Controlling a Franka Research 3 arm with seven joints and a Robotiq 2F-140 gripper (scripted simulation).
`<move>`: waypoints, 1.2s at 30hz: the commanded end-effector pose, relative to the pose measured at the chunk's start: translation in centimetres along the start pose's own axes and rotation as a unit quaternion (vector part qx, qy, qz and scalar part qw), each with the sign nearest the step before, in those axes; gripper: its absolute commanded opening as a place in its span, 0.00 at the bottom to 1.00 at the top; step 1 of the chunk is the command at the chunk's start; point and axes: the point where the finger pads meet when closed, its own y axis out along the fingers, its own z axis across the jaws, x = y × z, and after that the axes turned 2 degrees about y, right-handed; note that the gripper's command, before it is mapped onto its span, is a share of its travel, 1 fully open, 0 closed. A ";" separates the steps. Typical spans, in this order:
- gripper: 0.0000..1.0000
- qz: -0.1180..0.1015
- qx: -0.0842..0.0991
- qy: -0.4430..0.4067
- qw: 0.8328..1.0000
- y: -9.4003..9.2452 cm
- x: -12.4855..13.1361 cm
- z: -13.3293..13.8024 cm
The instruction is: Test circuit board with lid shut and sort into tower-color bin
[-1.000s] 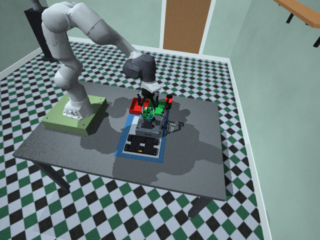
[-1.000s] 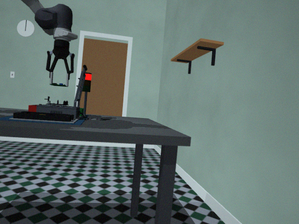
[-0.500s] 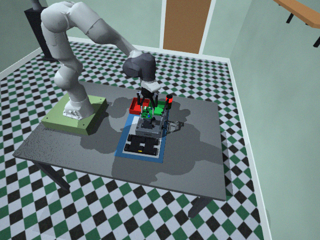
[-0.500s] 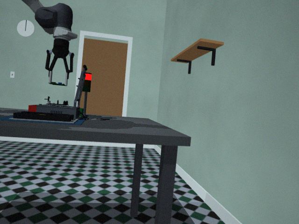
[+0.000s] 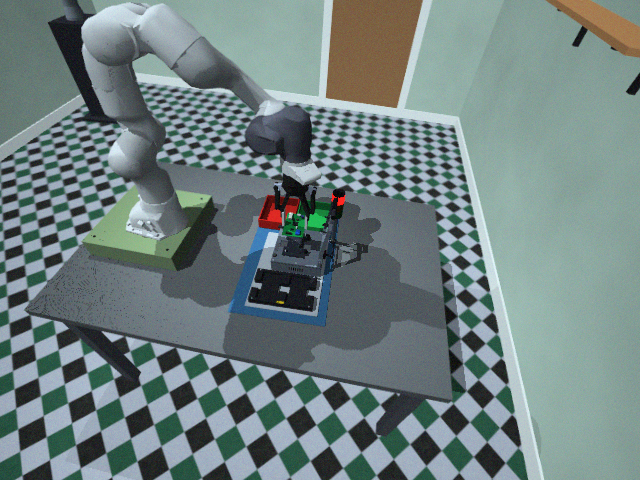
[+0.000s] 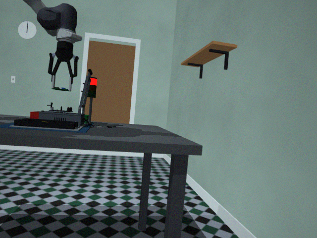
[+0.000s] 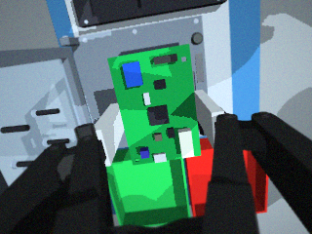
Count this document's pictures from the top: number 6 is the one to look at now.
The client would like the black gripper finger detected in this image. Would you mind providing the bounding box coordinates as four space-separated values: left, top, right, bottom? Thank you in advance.
65 54 79 91
48 53 62 88

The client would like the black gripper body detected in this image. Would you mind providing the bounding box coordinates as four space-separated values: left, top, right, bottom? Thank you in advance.
55 41 73 62

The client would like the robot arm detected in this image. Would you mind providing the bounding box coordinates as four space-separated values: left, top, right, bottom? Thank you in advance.
23 0 82 44

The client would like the red bin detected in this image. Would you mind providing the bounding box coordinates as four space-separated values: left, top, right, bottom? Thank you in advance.
30 112 39 119

